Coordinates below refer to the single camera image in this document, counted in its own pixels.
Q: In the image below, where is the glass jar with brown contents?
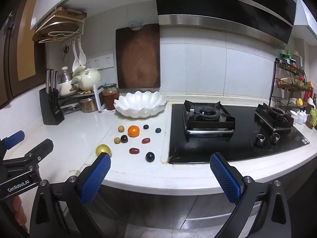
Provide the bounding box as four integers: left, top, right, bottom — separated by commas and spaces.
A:
80, 97, 98, 113

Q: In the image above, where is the yellow-green round fruit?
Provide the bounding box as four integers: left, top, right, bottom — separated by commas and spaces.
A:
96, 144, 112, 157

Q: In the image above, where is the white plastic jug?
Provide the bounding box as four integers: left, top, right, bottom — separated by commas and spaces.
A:
292, 51, 303, 67

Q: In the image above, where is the brown wooden frame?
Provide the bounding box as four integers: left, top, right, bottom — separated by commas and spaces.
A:
0, 0, 46, 106

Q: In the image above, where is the small white pot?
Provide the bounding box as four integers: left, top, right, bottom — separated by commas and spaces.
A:
59, 81, 79, 97

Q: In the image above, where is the black steel range hood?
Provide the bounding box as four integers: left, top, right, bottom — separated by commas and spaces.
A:
152, 0, 298, 50

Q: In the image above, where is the white scalloped bowl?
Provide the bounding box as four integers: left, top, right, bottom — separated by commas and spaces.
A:
113, 91, 169, 118

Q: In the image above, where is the round wooden board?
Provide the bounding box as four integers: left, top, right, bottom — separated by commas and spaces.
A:
33, 21, 82, 42

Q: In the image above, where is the person's left hand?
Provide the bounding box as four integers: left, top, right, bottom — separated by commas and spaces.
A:
12, 195, 27, 227

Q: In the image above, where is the orange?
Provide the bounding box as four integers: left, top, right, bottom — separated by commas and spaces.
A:
127, 125, 140, 138

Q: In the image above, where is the small white seasoning jar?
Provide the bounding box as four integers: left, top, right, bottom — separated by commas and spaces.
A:
297, 111, 309, 124

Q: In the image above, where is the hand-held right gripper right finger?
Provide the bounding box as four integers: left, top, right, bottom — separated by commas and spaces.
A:
210, 152, 291, 238

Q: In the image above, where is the white wire wall rack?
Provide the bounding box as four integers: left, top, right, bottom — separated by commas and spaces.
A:
32, 12, 86, 44

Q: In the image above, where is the black knife block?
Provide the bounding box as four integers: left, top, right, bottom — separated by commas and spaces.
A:
39, 89, 65, 126

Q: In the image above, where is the green packet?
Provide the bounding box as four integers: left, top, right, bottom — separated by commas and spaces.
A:
307, 108, 317, 127

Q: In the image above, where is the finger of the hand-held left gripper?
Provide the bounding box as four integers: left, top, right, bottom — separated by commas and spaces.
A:
0, 139, 54, 179
0, 130, 25, 159

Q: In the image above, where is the red sauce bottle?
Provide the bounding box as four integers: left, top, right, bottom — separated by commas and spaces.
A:
303, 81, 313, 102

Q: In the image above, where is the black glass cooktop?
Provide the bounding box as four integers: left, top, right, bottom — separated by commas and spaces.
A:
168, 103, 310, 164

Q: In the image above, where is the black burner grate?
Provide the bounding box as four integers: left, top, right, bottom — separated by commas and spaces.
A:
255, 103, 295, 132
183, 100, 236, 137

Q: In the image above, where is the white plastic spoon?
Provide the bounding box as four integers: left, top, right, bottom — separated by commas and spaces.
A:
73, 41, 81, 71
78, 38, 87, 65

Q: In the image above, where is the black wire spice rack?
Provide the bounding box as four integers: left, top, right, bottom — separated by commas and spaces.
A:
269, 58, 314, 114

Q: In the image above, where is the green capped bottle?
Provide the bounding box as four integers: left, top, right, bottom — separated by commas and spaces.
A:
280, 51, 291, 65

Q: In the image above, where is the cream ceramic pot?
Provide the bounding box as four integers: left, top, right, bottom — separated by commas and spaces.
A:
71, 67, 102, 91

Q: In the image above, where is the brown wooden cutting board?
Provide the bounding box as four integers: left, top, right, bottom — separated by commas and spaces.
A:
116, 23, 161, 89

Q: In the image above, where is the white plastic frame stand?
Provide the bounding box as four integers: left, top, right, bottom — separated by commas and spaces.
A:
93, 81, 107, 111

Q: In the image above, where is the glass jar of red sauce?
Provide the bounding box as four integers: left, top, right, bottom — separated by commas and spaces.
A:
102, 83, 120, 111

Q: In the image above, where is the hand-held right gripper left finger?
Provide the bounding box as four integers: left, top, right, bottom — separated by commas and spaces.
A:
29, 152, 111, 238

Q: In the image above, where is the rectangular wooden board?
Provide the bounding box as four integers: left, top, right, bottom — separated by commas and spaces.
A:
55, 7, 87, 21

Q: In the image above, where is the steel pan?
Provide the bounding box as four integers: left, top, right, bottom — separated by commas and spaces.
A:
61, 103, 82, 112

